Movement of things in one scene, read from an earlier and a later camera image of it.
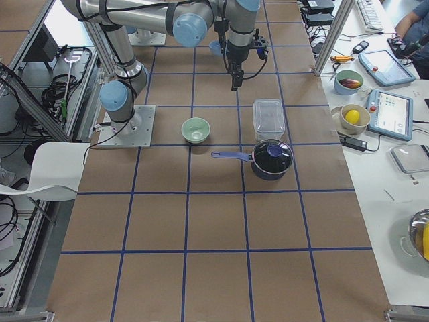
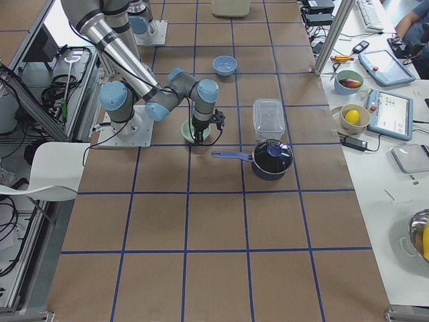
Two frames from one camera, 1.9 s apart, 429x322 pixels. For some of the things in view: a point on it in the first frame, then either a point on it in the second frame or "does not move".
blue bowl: x=215 y=46 to x=224 y=66
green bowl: x=195 y=129 does not move
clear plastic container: x=268 y=119 does not move
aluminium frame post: x=344 y=10 does not move
